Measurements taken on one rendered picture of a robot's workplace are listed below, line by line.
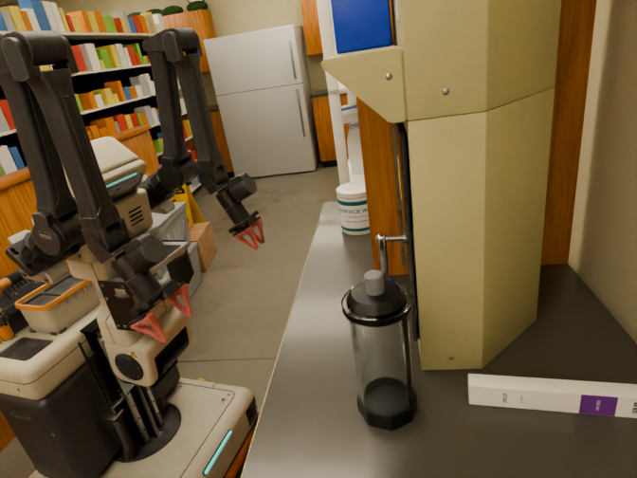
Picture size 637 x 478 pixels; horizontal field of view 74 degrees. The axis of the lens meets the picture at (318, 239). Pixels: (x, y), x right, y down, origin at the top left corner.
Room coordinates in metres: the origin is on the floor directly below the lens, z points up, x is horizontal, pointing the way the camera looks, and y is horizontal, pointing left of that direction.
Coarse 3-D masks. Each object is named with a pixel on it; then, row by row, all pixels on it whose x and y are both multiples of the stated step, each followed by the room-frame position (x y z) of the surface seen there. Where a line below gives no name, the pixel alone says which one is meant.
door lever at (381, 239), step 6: (378, 234) 0.69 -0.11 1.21; (384, 234) 0.69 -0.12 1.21; (396, 234) 0.68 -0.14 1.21; (402, 234) 0.68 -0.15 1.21; (378, 240) 0.68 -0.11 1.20; (384, 240) 0.68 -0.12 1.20; (390, 240) 0.68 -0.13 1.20; (396, 240) 0.68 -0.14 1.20; (402, 240) 0.68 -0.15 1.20; (378, 246) 0.68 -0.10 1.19; (384, 246) 0.68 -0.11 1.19; (378, 252) 0.68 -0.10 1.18; (384, 252) 0.68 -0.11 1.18; (384, 258) 0.68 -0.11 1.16; (384, 264) 0.68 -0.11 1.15; (384, 270) 0.68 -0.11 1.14; (384, 276) 0.68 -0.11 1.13
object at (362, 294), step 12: (372, 276) 0.55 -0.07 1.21; (360, 288) 0.57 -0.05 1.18; (372, 288) 0.54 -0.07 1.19; (384, 288) 0.55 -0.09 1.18; (396, 288) 0.55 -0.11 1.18; (348, 300) 0.55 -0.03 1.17; (360, 300) 0.53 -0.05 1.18; (372, 300) 0.53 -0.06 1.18; (384, 300) 0.52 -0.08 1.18; (396, 300) 0.52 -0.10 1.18; (360, 312) 0.52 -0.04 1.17; (372, 312) 0.51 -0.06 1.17; (384, 312) 0.51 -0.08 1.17
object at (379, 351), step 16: (352, 288) 0.59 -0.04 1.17; (368, 320) 0.50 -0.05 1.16; (384, 320) 0.50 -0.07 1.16; (400, 320) 0.51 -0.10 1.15; (352, 336) 0.54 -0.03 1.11; (368, 336) 0.51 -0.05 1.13; (384, 336) 0.51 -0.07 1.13; (400, 336) 0.51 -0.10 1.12; (368, 352) 0.51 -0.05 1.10; (384, 352) 0.51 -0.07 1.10; (400, 352) 0.51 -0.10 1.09; (368, 368) 0.52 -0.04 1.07; (384, 368) 0.51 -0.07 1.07; (400, 368) 0.51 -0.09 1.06; (368, 384) 0.52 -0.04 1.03; (384, 384) 0.51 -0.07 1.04; (400, 384) 0.51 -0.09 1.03; (368, 400) 0.52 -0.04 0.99; (384, 400) 0.51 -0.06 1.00; (400, 400) 0.51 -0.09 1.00
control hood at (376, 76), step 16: (384, 48) 0.70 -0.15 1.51; (400, 48) 0.63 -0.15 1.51; (336, 64) 0.64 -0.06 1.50; (352, 64) 0.64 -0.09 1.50; (368, 64) 0.64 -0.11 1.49; (384, 64) 0.63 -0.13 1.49; (400, 64) 0.63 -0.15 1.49; (352, 80) 0.64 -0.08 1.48; (368, 80) 0.64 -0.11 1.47; (384, 80) 0.63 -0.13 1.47; (400, 80) 0.63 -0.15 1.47; (368, 96) 0.64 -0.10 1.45; (384, 96) 0.63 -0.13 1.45; (400, 96) 0.63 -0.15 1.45; (384, 112) 0.63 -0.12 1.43; (400, 112) 0.63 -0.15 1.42
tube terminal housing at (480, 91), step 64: (448, 0) 0.62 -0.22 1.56; (512, 0) 0.64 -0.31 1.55; (448, 64) 0.62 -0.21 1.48; (512, 64) 0.64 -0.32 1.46; (448, 128) 0.62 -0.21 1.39; (512, 128) 0.65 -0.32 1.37; (448, 192) 0.62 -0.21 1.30; (512, 192) 0.65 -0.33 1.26; (448, 256) 0.62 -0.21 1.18; (512, 256) 0.66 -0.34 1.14; (448, 320) 0.62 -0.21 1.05; (512, 320) 0.66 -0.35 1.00
